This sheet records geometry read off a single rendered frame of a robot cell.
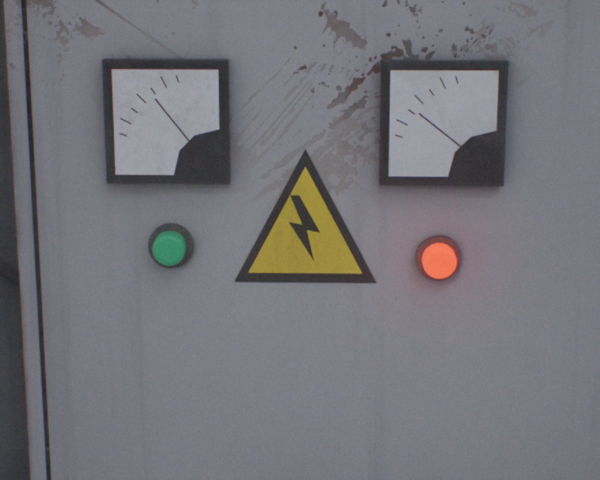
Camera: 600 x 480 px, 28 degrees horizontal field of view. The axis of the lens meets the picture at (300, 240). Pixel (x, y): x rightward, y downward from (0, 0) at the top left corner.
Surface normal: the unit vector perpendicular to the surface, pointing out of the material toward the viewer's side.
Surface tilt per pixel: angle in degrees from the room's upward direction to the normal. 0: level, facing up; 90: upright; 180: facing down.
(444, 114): 90
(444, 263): 90
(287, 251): 90
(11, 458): 90
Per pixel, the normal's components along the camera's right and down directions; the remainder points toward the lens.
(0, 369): 0.96, 0.07
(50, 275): -0.04, 0.24
